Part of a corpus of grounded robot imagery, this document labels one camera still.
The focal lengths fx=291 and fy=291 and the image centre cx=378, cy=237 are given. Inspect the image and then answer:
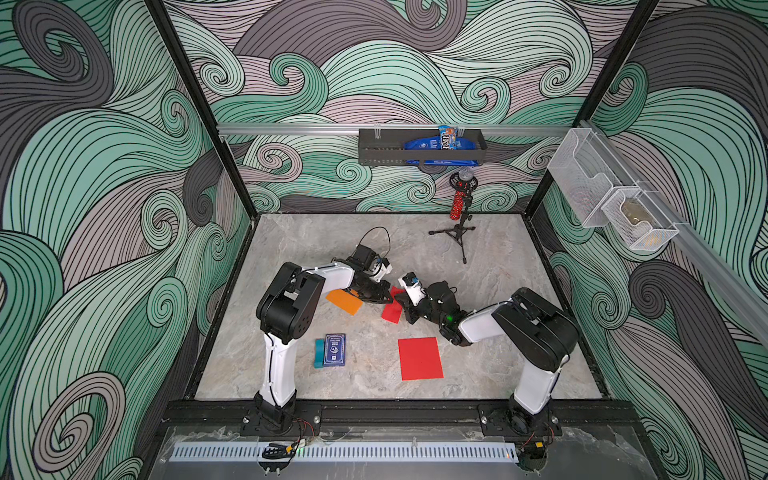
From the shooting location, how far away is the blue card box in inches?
32.7

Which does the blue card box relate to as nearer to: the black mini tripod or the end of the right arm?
the end of the right arm

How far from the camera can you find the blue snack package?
92cm

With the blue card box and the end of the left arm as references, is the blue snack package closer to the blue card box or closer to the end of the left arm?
the end of the left arm

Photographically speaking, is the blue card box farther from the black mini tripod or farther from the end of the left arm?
the black mini tripod

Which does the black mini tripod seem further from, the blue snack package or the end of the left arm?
the end of the left arm
